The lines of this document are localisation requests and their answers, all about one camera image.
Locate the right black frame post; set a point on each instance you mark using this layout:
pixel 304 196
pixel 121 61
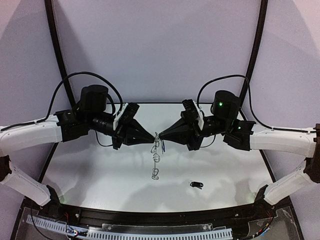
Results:
pixel 257 38

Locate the metal disc keyring with rings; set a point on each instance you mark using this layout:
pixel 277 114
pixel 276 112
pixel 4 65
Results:
pixel 155 157

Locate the left black frame post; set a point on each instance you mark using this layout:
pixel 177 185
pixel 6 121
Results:
pixel 51 20

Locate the white slotted cable duct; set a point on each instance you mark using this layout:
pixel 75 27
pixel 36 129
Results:
pixel 128 232

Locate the black tagged key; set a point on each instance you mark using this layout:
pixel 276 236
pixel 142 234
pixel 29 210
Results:
pixel 196 184

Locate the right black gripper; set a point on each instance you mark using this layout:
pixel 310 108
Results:
pixel 193 133

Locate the black front aluminium rail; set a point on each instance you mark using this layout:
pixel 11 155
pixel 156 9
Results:
pixel 97 217

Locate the black frame post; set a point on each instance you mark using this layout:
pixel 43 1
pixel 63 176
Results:
pixel 257 38
pixel 51 20

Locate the blue tagged silver key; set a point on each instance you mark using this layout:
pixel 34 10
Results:
pixel 163 147

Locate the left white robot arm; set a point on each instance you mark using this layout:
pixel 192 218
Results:
pixel 25 139

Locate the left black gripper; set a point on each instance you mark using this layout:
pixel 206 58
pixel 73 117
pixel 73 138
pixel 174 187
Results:
pixel 120 134

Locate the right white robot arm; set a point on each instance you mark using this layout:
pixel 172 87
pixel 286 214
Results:
pixel 248 135

